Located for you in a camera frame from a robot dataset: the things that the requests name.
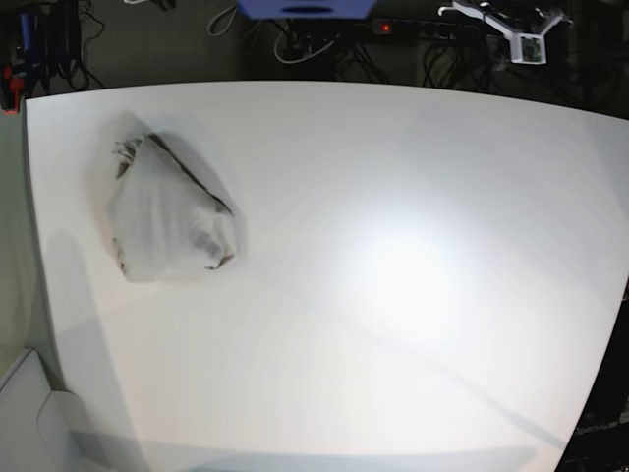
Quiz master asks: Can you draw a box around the beige t-shirt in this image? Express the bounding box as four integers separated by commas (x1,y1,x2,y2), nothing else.
104,112,248,283

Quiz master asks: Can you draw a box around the black power strip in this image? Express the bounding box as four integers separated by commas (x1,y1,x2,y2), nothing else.
371,19,481,41

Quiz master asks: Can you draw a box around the blue box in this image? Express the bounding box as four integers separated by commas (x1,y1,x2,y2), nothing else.
237,0,375,20

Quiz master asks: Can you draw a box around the red black tool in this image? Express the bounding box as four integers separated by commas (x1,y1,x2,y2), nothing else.
1,64,25,114

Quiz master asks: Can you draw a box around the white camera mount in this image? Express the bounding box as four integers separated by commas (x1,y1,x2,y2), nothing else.
437,1,572,66

